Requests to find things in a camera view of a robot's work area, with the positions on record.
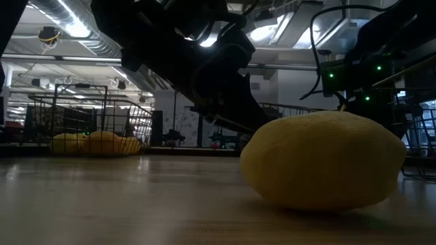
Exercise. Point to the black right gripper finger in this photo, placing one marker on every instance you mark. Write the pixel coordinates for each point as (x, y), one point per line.
(347, 102)

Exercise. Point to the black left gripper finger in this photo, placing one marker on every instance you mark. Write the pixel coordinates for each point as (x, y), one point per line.
(247, 105)
(226, 117)

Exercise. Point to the yellow lemon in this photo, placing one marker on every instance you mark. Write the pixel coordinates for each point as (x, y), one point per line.
(68, 143)
(131, 145)

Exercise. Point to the orange mango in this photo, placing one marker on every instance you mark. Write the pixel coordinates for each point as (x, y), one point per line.
(100, 142)

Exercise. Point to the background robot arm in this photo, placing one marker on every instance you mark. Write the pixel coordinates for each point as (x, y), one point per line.
(223, 137)
(173, 136)

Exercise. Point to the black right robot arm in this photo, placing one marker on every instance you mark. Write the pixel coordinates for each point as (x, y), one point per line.
(402, 30)

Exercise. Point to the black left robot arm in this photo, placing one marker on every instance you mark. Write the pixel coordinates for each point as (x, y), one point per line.
(153, 34)

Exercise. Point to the black upright box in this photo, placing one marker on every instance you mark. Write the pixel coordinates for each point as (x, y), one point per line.
(156, 127)

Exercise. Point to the dark shelving unit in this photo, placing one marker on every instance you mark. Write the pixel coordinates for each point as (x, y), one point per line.
(75, 119)

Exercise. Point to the long grey ceiling pipe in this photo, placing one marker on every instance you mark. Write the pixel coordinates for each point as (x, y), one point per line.
(68, 58)

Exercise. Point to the white pillar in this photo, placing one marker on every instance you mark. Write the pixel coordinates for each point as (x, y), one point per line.
(7, 85)

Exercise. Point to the black ceiling camera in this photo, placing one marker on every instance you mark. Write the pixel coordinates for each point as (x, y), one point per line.
(323, 52)

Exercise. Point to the silver angled duct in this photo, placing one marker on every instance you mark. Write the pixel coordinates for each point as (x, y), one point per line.
(289, 20)

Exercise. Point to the silver spiral ventilation duct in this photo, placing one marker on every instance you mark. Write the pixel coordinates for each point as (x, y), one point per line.
(98, 46)

